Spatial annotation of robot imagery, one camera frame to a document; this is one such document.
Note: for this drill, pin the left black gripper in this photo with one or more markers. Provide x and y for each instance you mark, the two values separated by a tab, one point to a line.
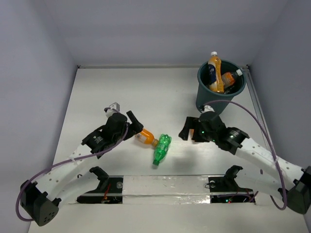
131	124

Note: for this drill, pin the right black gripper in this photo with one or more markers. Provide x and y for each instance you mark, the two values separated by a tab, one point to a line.
192	123

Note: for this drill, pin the small orange bottle white label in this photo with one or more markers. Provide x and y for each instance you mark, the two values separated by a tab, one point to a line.
146	137

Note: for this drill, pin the crushed green plastic bottle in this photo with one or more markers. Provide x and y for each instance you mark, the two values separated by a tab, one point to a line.
161	149

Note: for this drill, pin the orange bottle blue label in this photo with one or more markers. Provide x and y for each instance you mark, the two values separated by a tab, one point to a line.
214	64

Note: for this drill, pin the tall orange bottle white cap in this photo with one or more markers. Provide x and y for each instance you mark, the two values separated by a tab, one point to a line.
229	78

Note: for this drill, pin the small orange juice bottle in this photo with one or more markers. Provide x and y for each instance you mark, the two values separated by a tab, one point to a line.
191	132

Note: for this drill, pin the clear Pepsi bottle black cap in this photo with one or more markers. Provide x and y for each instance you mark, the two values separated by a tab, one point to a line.
230	90

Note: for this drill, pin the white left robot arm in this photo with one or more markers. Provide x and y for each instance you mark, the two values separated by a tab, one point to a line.
42	195

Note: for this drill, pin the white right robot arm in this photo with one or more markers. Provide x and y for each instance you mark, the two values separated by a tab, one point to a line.
276	177

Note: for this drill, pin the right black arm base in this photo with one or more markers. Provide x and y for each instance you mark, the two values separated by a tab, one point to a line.
224	189

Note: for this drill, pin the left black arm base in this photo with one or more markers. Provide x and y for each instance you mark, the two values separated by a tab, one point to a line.
108	191

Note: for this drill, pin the silver tape strip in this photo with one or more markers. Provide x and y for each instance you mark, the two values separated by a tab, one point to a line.
165	190

